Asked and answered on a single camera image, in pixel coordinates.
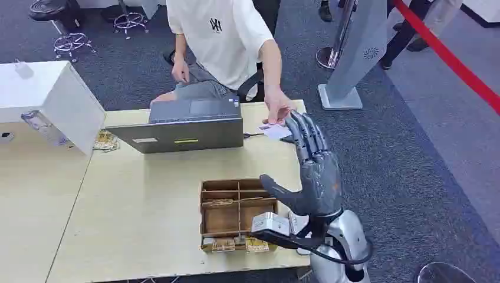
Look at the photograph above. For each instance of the brown printed card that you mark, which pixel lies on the brown printed card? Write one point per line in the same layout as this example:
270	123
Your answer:
223	245

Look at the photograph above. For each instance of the bystander's dark shoe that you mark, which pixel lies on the bystander's dark shoe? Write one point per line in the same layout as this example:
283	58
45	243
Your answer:
325	11

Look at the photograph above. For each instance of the black stool seat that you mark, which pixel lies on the black stool seat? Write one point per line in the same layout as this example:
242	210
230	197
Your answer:
52	8

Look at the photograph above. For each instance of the standing person's legs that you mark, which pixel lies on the standing person's legs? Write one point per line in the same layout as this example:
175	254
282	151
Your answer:
406	31

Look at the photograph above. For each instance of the person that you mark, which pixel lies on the person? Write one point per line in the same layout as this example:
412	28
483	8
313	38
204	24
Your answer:
222	39

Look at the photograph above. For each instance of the chrome stool base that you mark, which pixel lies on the chrome stool base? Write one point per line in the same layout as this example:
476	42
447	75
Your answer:
73	44
130	21

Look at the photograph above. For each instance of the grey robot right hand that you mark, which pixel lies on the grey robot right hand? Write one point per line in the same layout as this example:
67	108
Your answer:
320	183

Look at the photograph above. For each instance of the round chrome stanchion base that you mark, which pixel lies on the round chrome stanchion base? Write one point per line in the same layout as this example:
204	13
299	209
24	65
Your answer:
443	274

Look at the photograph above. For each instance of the wooden card box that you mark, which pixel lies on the wooden card box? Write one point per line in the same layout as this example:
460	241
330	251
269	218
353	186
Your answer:
226	215

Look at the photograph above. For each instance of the white card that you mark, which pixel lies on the white card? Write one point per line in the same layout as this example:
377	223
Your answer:
274	131

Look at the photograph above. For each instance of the white cabinet box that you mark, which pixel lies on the white cabinet box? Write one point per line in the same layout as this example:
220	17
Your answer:
58	97

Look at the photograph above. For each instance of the grey kiosk stand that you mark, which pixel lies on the grey kiosk stand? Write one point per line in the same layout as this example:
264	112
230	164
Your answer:
353	58

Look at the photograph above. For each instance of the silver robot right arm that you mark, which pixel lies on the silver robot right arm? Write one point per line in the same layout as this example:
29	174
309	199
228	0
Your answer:
349	234

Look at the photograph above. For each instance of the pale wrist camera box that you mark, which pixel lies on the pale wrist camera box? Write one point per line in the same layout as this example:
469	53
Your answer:
269	223

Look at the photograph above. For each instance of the black office chair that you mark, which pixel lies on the black office chair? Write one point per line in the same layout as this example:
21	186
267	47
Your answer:
250	84

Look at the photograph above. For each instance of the person's left hand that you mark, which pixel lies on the person's left hand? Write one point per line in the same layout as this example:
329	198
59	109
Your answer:
278	104

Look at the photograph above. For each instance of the yellow printed card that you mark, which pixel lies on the yellow printed card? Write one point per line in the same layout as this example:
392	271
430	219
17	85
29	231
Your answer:
257	245

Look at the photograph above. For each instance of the chrome stanchion post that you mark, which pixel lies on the chrome stanchion post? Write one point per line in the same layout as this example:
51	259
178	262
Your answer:
336	43

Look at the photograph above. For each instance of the small white bottle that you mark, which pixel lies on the small white bottle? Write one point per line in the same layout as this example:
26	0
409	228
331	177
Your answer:
23	69

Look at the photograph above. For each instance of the red barrier belt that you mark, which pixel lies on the red barrier belt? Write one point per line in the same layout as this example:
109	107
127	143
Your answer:
449	58

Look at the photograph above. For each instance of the person's right hand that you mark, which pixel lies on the person's right hand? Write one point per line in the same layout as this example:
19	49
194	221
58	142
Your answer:
180	71

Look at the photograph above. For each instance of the grey laptop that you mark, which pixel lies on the grey laptop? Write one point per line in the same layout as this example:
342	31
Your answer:
183	133

